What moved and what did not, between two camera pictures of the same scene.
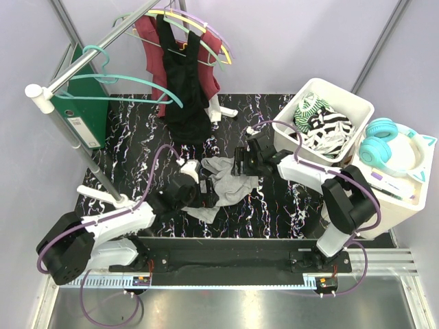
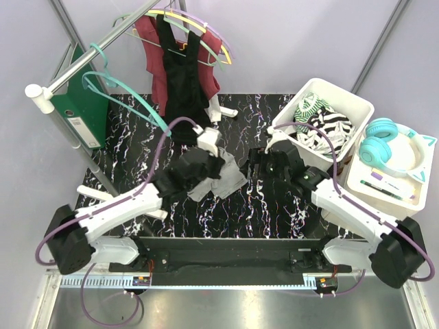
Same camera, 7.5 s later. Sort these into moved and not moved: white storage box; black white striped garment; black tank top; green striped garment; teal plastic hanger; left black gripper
Moved: teal plastic hanger; left black gripper
Not moved: white storage box; black tank top; green striped garment; black white striped garment
